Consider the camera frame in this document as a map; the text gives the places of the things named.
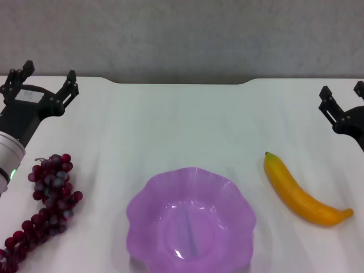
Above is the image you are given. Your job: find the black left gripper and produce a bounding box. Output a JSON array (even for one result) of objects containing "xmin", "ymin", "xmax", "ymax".
[{"xmin": 0, "ymin": 60, "xmax": 80, "ymax": 148}]

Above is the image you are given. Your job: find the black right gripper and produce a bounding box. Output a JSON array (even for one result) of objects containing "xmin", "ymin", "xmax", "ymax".
[{"xmin": 318, "ymin": 81, "xmax": 364, "ymax": 146}]

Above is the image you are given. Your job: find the dark red grape bunch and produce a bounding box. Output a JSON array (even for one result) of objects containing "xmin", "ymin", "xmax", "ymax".
[{"xmin": 0, "ymin": 153, "xmax": 84, "ymax": 273}]

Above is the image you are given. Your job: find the yellow banana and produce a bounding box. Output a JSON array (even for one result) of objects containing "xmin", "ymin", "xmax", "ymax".
[{"xmin": 263, "ymin": 151, "xmax": 354, "ymax": 228}]

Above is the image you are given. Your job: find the purple translucent wavy plate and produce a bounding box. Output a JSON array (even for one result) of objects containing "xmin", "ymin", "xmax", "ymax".
[{"xmin": 126, "ymin": 167, "xmax": 257, "ymax": 273}]

